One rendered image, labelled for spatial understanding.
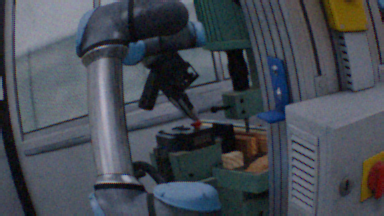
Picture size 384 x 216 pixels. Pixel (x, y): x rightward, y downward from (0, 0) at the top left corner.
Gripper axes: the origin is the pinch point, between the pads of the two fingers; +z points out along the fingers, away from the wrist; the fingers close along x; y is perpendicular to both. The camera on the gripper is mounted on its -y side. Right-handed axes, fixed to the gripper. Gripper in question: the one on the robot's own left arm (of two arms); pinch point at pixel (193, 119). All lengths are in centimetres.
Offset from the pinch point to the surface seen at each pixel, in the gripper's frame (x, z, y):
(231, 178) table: -13.1, 14.1, -6.9
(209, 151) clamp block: -3.4, 8.1, -3.3
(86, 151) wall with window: 127, 30, -6
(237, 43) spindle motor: -6.1, -8.8, 21.3
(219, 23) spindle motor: -3.5, -15.9, 22.2
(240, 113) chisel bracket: -1.6, 8.2, 11.0
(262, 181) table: -26.4, 15.2, -5.6
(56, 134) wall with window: 128, 11, -15
